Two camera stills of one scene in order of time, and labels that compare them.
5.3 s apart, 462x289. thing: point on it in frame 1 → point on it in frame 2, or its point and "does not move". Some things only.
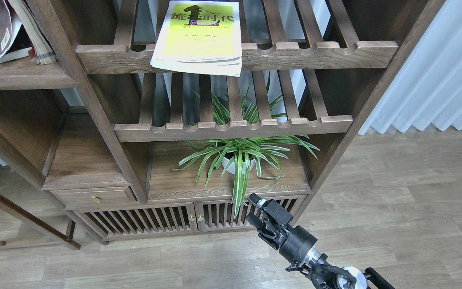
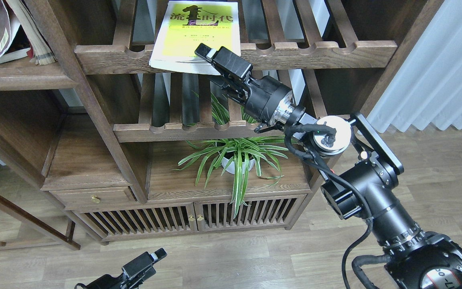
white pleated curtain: (444, 79) does not move
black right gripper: (295, 243) → (264, 97)
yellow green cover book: (198, 37) does not move
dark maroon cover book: (8, 16) does not move
